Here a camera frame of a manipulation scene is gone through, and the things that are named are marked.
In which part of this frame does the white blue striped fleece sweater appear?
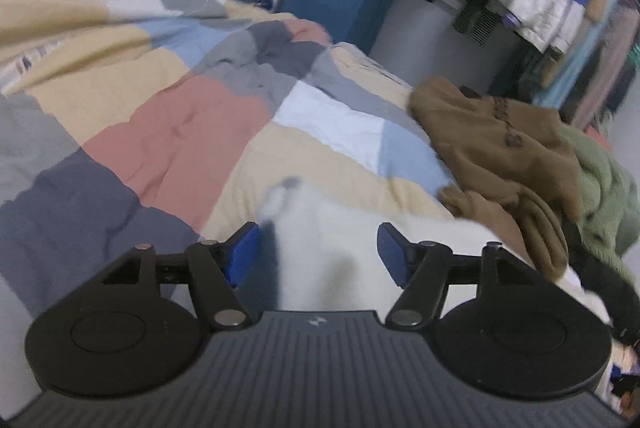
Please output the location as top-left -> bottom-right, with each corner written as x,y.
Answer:
240,177 -> 612,400

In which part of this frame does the brown hoodie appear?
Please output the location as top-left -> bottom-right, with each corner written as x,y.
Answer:
409,77 -> 584,281

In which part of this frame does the colourful patchwork quilt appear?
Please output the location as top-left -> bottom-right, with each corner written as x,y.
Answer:
1,0 -> 450,417

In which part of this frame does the green fleece garment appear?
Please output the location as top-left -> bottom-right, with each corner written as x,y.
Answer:
560,125 -> 639,284

